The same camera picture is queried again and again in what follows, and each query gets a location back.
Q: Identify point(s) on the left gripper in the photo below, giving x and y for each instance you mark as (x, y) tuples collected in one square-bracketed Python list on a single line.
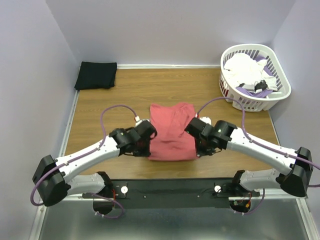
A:
[(146, 153)]

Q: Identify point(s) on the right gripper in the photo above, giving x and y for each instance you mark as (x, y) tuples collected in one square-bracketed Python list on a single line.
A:
[(200, 151)]

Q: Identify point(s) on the red t shirt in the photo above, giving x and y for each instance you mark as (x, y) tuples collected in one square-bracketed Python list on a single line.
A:
[(172, 142)]

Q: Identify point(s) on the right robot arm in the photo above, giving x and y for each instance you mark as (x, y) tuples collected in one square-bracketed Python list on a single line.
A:
[(290, 170)]

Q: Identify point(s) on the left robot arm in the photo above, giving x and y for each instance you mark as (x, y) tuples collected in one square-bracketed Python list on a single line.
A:
[(55, 179)]

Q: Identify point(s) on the white garment in basket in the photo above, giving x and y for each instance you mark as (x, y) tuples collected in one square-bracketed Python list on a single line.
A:
[(234, 66)]

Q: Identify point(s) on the white laundry basket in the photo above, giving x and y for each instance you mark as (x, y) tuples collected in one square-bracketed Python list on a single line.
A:
[(253, 104)]

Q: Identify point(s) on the folded black t shirt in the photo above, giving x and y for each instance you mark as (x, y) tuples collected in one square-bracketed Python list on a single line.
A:
[(95, 75)]

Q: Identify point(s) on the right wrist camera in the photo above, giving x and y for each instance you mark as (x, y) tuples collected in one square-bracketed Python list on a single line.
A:
[(204, 119)]

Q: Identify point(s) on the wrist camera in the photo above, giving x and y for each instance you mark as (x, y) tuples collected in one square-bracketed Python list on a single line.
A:
[(139, 120), (204, 119)]

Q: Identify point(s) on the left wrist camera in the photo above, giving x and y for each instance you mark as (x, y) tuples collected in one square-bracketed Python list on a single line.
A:
[(139, 120)]

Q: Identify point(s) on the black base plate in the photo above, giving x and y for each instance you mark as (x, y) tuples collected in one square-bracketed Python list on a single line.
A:
[(177, 193)]

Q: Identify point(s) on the aluminium rail frame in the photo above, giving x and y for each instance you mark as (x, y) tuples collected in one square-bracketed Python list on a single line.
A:
[(273, 215)]

